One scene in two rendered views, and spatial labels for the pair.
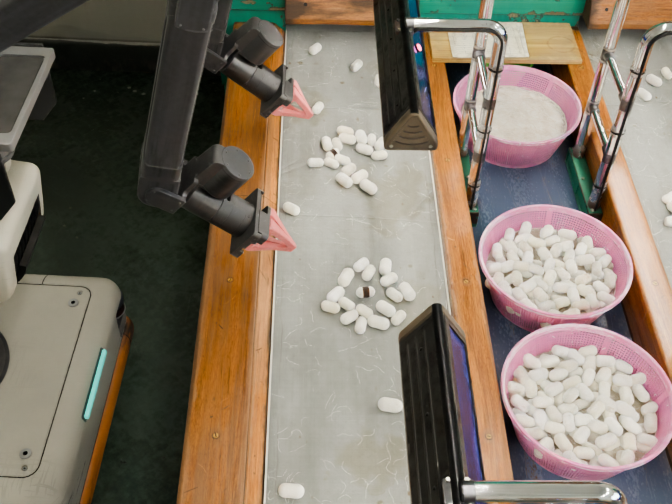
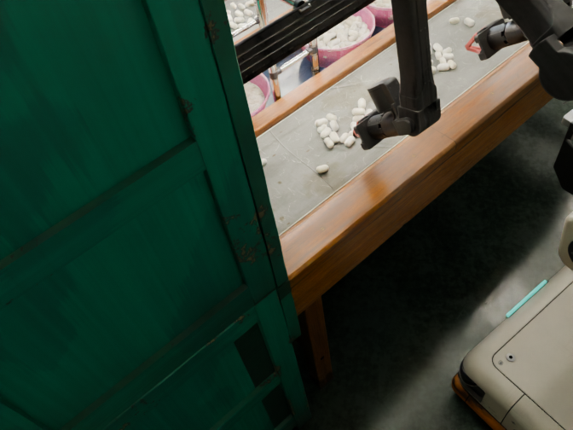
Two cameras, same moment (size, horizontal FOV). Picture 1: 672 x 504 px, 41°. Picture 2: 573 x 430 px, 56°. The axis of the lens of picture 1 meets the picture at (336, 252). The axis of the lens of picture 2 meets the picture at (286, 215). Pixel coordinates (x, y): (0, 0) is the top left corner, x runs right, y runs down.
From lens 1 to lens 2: 220 cm
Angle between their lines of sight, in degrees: 69
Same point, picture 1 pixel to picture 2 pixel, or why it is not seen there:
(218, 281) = (499, 95)
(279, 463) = not seen: hidden behind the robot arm
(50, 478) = not seen: outside the picture
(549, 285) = (343, 30)
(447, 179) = (322, 78)
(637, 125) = not seen: hidden behind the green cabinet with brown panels
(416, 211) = (353, 84)
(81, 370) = (534, 304)
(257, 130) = (383, 168)
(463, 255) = (367, 45)
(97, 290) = (486, 354)
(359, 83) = (270, 174)
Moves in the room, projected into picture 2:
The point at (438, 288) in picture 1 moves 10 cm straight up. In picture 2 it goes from (391, 49) to (392, 21)
